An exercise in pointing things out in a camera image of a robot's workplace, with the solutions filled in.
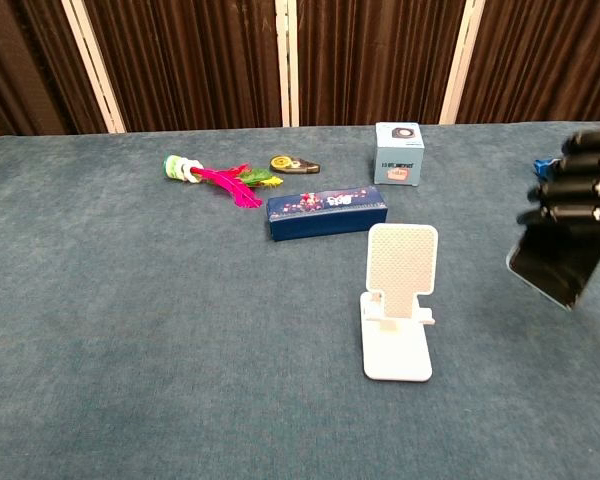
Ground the right black-fingered robot hand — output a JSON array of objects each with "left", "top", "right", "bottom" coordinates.
[{"left": 517, "top": 125, "right": 600, "bottom": 227}]

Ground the black smartphone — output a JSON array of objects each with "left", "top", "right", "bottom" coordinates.
[{"left": 505, "top": 219, "right": 600, "bottom": 312}]

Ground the white phone stand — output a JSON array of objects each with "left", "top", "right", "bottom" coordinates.
[{"left": 359, "top": 223, "right": 439, "bottom": 384}]

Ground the blue snack packet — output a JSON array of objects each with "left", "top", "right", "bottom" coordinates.
[{"left": 532, "top": 157, "right": 561, "bottom": 181}]

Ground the light blue small carton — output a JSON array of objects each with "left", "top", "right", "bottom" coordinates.
[{"left": 373, "top": 121, "right": 426, "bottom": 188}]

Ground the dark pleated curtain screen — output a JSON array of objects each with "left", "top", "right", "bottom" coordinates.
[{"left": 0, "top": 0, "right": 600, "bottom": 144}]

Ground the dark blue floral long box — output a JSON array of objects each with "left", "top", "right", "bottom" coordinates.
[{"left": 265, "top": 185, "right": 389, "bottom": 243}]

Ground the yellow black correction tape dispenser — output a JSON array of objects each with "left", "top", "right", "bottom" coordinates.
[{"left": 269, "top": 154, "right": 322, "bottom": 176}]

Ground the colourful feather shuttlecock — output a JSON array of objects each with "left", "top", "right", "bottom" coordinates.
[{"left": 162, "top": 153, "right": 284, "bottom": 210}]

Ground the blue table cloth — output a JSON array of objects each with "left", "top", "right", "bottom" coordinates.
[{"left": 0, "top": 119, "right": 600, "bottom": 480}]

